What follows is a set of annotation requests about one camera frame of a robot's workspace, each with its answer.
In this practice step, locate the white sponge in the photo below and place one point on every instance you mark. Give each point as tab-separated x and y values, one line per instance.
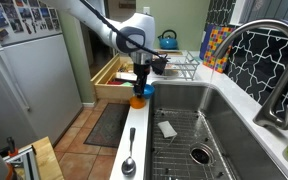
166	129

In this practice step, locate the brown fridge magnet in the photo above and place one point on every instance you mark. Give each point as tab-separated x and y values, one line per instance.
2	35

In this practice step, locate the grey window blinds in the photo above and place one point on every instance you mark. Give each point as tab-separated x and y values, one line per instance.
277	10

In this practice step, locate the red item in drawer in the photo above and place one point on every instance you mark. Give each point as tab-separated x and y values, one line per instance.
114	82

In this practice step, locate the blue flat board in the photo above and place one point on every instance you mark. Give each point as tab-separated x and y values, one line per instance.
204	40

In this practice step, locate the white refrigerator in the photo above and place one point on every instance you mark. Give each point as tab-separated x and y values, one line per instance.
34	83

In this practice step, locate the green item in drawer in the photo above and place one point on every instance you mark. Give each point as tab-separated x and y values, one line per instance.
127	84

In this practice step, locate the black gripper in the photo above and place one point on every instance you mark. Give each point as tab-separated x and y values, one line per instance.
141	71

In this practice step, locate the blue tea kettle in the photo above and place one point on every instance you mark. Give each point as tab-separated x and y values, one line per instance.
168	42

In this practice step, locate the blue plastic bowl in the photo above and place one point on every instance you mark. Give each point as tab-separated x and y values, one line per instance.
149	90

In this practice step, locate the open light wooden drawer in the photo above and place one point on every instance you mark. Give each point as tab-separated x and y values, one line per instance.
112	91

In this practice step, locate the multicolour mosaic board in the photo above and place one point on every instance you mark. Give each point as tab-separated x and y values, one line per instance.
217	50

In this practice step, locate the aluminium profile frame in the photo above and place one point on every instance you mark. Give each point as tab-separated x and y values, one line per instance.
25	160

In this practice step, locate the brushed steel faucet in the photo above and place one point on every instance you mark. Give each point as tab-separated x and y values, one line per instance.
284	73

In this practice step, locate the patterned dark floor rug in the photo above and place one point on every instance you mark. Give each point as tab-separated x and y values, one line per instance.
109	125

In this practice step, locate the stainless steel sink basin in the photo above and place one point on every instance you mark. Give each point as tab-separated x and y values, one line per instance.
237	133

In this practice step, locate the black orange clamp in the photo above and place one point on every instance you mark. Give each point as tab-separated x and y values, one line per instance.
11	146

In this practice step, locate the orange plastic bowl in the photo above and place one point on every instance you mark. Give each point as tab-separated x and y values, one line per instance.
137	103

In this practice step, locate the white wall switch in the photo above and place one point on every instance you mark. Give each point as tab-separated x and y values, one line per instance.
146	10

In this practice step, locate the light wooden table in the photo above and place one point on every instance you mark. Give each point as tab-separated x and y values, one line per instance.
49	160

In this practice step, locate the wooden cutting board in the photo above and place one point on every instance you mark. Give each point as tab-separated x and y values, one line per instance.
174	52

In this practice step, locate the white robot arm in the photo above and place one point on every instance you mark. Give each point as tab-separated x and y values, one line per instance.
140	23

